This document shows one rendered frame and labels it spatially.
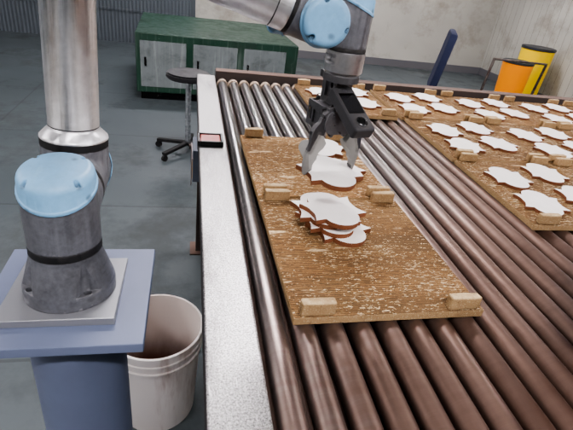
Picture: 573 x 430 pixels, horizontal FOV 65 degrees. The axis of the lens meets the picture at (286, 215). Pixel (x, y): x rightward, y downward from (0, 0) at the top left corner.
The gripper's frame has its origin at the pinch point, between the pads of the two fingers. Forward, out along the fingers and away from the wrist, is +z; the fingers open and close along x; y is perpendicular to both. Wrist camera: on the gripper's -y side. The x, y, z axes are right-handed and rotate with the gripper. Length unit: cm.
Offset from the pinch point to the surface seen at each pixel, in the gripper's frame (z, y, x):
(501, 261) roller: 13.7, -22.8, -34.0
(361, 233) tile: 10.5, -9.2, -5.0
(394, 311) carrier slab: 11.8, -31.0, 2.3
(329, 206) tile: 7.0, -2.5, 0.0
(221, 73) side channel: 11, 129, -18
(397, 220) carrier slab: 11.6, -4.8, -18.2
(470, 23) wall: 19, 560, -606
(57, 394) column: 36, -10, 56
